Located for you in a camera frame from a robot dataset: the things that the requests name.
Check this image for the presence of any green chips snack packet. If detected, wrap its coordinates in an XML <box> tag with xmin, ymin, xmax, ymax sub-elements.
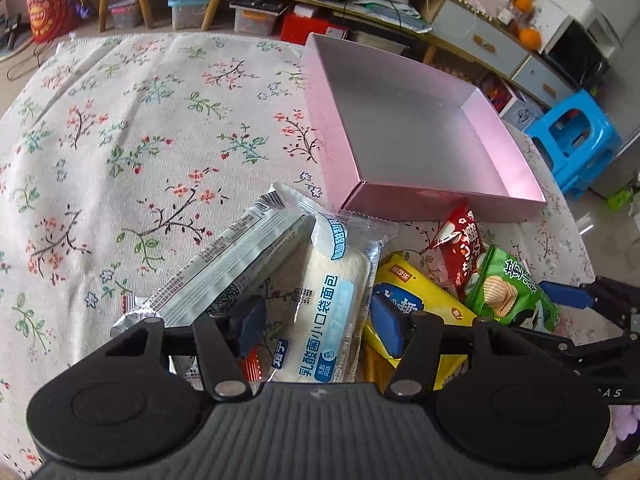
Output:
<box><xmin>464</xmin><ymin>245</ymin><xmax>560</xmax><ymax>333</ymax></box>

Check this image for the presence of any white bread snack packet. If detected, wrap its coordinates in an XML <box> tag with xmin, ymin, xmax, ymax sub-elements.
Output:
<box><xmin>257</xmin><ymin>183</ymin><xmax>397</xmax><ymax>384</ymax></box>

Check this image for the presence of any red white snack packet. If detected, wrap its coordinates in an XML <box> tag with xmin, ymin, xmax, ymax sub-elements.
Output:
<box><xmin>430</xmin><ymin>200</ymin><xmax>485</xmax><ymax>301</ymax></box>

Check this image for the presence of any yellow snack packet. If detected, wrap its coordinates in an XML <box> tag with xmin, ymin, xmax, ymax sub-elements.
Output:
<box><xmin>362</xmin><ymin>252</ymin><xmax>476</xmax><ymax>385</ymax></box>

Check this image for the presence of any silver grey snack packet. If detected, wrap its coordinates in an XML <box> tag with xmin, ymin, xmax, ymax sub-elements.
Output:
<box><xmin>110</xmin><ymin>183</ymin><xmax>314</xmax><ymax>337</ymax></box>

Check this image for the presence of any blue plastic stool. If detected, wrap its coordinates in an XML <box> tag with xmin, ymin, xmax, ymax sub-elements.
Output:
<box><xmin>525</xmin><ymin>90</ymin><xmax>622</xmax><ymax>200</ymax></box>

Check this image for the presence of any pink cardboard box tray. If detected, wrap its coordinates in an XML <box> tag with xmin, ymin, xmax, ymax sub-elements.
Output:
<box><xmin>303</xmin><ymin>35</ymin><xmax>546</xmax><ymax>223</ymax></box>

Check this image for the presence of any black microwave oven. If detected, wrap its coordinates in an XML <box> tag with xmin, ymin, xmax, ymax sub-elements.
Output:
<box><xmin>542</xmin><ymin>21</ymin><xmax>610</xmax><ymax>92</ymax></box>

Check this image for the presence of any orange fruit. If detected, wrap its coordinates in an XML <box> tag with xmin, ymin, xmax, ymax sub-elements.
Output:
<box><xmin>518</xmin><ymin>27</ymin><xmax>542</xmax><ymax>51</ymax></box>

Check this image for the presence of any red shoe box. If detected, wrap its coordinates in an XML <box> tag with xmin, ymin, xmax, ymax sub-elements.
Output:
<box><xmin>280</xmin><ymin>12</ymin><xmax>348</xmax><ymax>46</ymax></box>

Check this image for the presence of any clear plastic storage bin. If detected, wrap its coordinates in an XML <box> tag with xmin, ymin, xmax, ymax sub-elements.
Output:
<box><xmin>168</xmin><ymin>0</ymin><xmax>209</xmax><ymax>30</ymax></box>

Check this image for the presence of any red round lantern bag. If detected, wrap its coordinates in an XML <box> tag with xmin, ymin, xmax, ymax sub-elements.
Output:
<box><xmin>26</xmin><ymin>0</ymin><xmax>80</xmax><ymax>44</ymax></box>

